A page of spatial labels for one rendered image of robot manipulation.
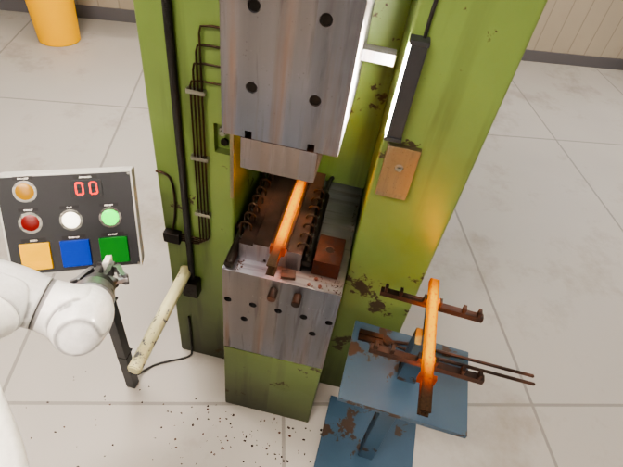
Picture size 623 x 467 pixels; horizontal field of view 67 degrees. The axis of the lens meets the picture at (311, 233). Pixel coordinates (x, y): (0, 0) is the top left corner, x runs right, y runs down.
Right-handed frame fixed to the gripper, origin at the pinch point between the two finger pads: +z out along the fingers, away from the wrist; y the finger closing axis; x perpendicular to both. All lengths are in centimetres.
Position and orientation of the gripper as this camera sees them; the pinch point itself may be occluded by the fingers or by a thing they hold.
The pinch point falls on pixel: (108, 264)
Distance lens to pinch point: 132.6
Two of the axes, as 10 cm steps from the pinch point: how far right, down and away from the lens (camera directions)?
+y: 9.6, -0.9, 2.5
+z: -2.6, -2.6, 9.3
